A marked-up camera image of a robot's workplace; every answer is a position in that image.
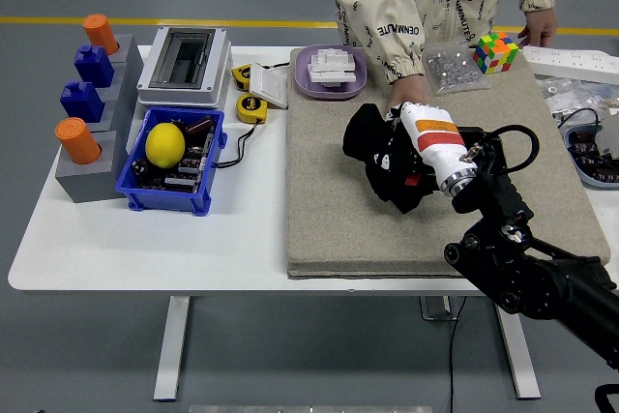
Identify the person's right hand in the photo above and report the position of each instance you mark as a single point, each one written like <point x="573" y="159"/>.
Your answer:
<point x="408" y="91"/>

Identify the white switch parts pile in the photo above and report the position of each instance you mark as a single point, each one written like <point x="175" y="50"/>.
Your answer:
<point x="332" y="67"/>

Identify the round black capacitor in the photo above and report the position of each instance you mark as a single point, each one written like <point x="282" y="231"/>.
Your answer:
<point x="141" y="168"/>

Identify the black circuit board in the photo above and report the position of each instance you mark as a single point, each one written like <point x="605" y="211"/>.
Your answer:
<point x="192" y="161"/>

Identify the white wall switch plate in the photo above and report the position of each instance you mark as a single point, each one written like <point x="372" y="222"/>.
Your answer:
<point x="269" y="86"/>

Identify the orange cylinder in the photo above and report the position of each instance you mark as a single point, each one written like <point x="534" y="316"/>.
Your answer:
<point x="78" y="142"/>
<point x="100" y="33"/>

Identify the brown cylindrical capacitor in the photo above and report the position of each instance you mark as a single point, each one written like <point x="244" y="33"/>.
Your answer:
<point x="199" y="125"/>

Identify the person's left hand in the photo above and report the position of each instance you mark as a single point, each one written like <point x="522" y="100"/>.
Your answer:
<point x="541" y="26"/>

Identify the grey-brown mat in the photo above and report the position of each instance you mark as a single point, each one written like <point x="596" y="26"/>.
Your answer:
<point x="338" y="239"/>

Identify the clear plastic parts bags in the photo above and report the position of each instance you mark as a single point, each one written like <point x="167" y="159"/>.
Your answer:
<point x="566" y="94"/>

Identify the grey white electrical enclosure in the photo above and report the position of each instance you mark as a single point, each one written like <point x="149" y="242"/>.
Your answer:
<point x="218" y="69"/>

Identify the black rag with red tag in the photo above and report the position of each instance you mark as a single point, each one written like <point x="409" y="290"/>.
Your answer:
<point x="360" y="137"/>

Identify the white power strip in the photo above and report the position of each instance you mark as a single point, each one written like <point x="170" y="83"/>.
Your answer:
<point x="570" y="61"/>

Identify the grey stepped block holder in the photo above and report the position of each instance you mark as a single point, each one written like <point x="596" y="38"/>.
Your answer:
<point x="88" y="185"/>

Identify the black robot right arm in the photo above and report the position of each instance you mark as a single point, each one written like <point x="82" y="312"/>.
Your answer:
<point x="532" y="277"/>

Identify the person's right forearm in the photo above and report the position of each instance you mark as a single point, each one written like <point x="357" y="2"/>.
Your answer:
<point x="387" y="36"/>

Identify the clear bag of metal nuts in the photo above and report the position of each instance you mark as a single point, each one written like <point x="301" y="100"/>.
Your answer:
<point x="452" y="69"/>

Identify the yellow lemon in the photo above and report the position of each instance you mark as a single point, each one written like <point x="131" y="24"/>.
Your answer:
<point x="165" y="146"/>

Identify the blue plastic block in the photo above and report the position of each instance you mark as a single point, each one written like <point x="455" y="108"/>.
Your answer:
<point x="83" y="103"/>
<point x="95" y="67"/>

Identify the white table leg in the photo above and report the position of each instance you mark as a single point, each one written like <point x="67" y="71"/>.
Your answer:
<point x="522" y="360"/>
<point x="169" y="350"/>

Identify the yellow tape measure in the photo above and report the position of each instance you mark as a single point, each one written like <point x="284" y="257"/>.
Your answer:
<point x="250" y="107"/>
<point x="241" y="75"/>

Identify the blue plastic bin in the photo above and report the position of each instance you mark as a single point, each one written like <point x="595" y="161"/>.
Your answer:
<point x="165" y="200"/>

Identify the colourful puzzle cube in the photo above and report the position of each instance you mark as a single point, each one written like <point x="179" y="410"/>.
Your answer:
<point x="494" y="53"/>

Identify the purple plastic tray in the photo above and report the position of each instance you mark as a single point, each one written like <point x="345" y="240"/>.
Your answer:
<point x="303" y="84"/>

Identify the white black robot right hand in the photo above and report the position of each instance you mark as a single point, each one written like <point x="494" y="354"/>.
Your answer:
<point x="435" y="142"/>

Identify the metal bracket under table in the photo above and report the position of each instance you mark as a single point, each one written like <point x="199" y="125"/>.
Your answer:
<point x="430" y="311"/>

